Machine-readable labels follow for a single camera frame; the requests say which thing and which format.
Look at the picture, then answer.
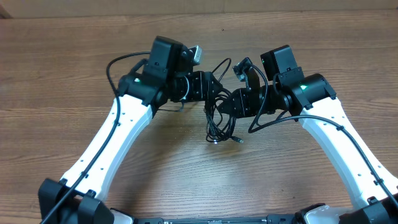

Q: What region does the black usb cable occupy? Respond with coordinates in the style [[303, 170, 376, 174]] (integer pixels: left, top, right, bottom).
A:
[[203, 57, 244, 144]]

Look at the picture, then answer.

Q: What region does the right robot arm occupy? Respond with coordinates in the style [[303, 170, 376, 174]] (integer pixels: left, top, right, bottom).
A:
[[220, 45, 397, 223]]

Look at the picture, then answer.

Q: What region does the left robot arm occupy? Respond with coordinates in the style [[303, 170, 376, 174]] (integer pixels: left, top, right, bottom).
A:
[[38, 36, 220, 224]]

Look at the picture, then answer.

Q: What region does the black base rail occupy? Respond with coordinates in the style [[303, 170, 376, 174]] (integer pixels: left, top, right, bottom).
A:
[[133, 214, 305, 224]]

